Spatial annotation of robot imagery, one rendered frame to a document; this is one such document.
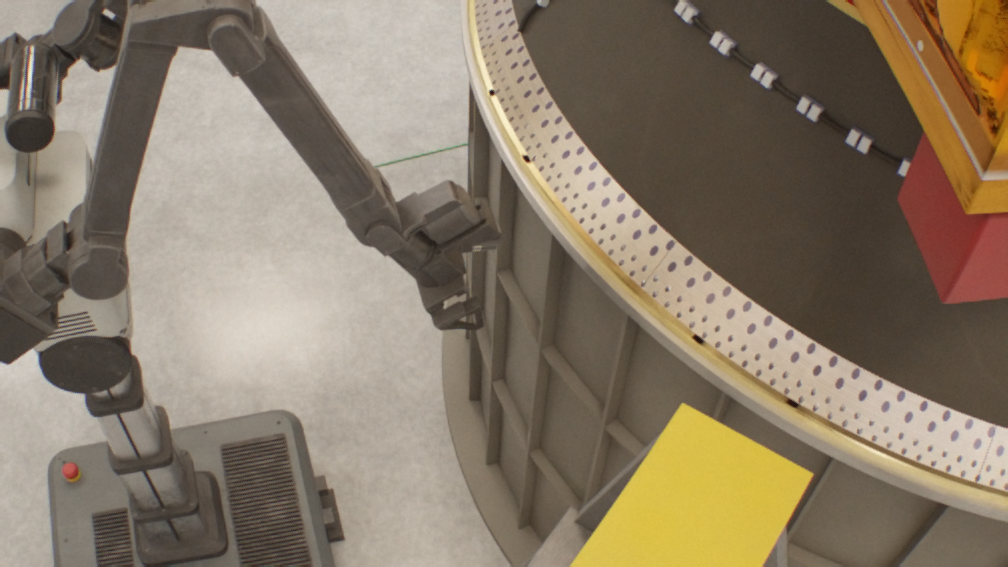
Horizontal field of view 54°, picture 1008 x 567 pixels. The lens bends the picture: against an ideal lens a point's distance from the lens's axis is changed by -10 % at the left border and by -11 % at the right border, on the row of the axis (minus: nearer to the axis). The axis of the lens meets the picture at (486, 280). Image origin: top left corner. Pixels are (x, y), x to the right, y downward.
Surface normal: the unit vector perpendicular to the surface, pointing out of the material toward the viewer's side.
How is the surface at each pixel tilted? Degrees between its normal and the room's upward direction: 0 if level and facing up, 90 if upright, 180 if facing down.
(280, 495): 0
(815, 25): 62
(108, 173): 89
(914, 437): 43
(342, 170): 89
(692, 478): 0
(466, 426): 0
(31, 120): 90
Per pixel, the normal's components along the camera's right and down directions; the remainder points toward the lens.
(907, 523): -0.40, 0.71
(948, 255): -0.99, 0.07
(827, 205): -0.58, 0.22
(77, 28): -0.38, -0.23
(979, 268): 0.11, 0.78
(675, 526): 0.02, -0.62
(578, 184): -0.59, -0.21
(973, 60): -0.61, 0.64
